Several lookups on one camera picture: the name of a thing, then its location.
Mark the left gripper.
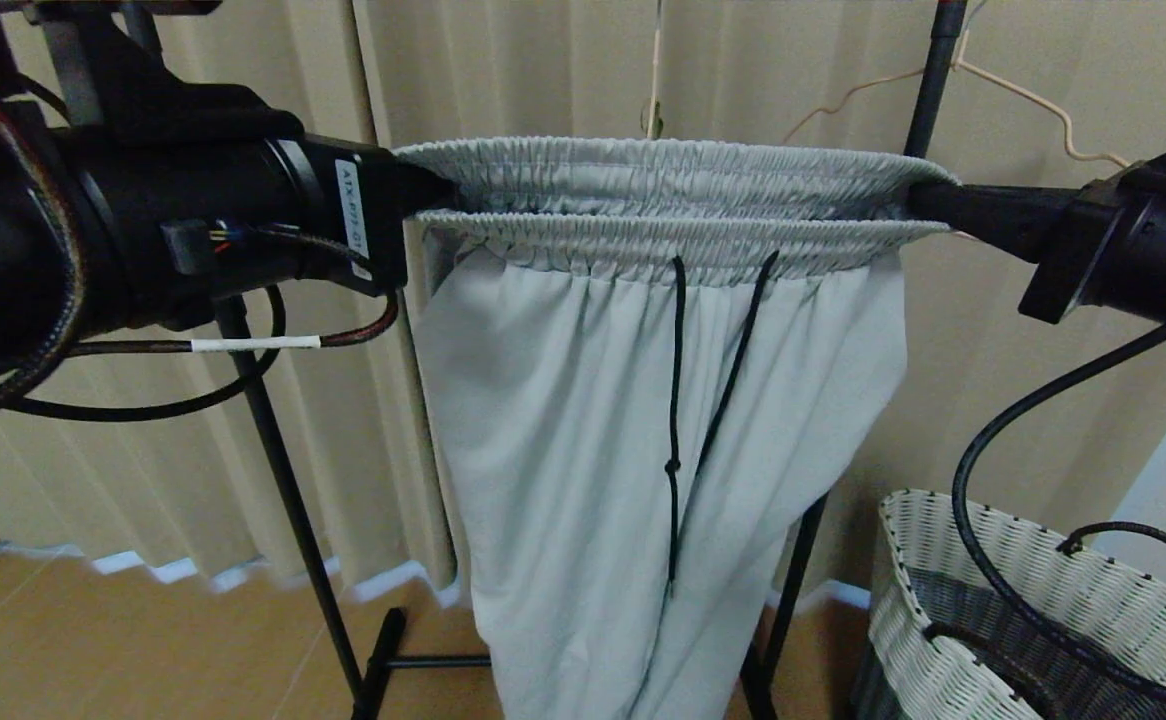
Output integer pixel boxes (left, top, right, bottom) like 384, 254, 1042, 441
58, 133, 411, 333

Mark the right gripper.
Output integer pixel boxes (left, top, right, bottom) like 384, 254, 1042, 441
1018, 148, 1166, 358

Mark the pink clothes hanger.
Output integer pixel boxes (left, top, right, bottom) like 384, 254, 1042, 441
781, 55, 1134, 243
641, 0, 668, 141

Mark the pale grey garment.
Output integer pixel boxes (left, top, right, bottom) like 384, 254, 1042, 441
393, 135, 961, 720

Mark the black clothes rack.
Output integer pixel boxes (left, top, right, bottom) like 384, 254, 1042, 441
213, 0, 971, 720

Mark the white laundry basket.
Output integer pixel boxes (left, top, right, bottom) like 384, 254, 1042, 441
848, 488, 1166, 720

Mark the beige curtain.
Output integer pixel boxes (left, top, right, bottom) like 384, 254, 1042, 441
0, 0, 1166, 611

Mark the black cable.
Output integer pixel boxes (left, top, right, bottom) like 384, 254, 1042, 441
0, 285, 289, 423
951, 295, 1166, 718

